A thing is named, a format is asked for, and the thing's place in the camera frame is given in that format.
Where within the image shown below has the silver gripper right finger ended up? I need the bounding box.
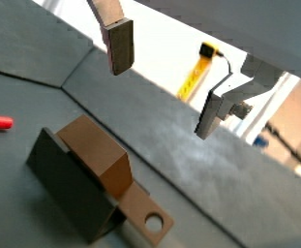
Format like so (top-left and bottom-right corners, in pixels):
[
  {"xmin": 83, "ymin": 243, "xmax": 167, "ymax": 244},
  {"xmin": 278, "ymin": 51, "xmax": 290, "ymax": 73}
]
[{"xmin": 194, "ymin": 54, "xmax": 283, "ymax": 140}]

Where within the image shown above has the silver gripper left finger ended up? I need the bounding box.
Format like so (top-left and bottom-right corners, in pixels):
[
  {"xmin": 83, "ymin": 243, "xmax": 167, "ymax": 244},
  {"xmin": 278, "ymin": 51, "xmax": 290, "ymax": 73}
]
[{"xmin": 87, "ymin": 0, "xmax": 135, "ymax": 76}]

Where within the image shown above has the black angle bracket fixture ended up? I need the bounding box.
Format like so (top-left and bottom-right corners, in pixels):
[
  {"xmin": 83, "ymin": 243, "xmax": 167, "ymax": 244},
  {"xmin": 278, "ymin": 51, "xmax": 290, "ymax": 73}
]
[{"xmin": 27, "ymin": 128, "xmax": 126, "ymax": 243}]

